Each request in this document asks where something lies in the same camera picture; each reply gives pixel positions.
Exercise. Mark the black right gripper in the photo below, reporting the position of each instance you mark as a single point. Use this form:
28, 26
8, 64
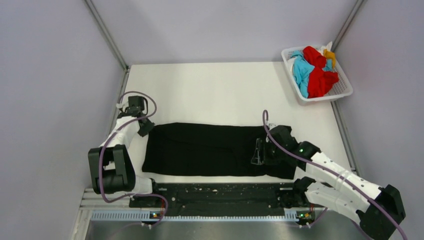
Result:
261, 156

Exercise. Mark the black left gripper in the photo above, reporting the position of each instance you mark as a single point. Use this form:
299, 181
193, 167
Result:
149, 126

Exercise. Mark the black t-shirt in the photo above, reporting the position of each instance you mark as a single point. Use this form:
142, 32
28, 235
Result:
190, 149

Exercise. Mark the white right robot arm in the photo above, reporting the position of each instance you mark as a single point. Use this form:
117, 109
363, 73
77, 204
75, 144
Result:
378, 211

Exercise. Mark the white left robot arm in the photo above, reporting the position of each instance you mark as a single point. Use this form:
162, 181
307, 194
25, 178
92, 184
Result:
111, 168

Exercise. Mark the red t-shirt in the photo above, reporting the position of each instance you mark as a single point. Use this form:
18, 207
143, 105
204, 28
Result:
323, 77

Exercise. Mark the light blue t-shirt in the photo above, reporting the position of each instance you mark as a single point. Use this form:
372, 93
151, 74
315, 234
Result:
301, 70

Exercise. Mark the white plastic laundry basket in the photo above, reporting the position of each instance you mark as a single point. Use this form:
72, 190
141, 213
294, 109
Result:
339, 90

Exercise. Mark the yellow t-shirt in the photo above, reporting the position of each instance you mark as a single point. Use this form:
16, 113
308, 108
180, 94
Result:
329, 55

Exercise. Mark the white t-shirt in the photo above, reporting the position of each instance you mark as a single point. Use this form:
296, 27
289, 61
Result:
325, 48

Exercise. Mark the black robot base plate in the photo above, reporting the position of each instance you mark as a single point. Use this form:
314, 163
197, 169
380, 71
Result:
225, 199

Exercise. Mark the white slotted cable duct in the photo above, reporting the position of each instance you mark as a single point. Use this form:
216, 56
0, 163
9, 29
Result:
154, 216

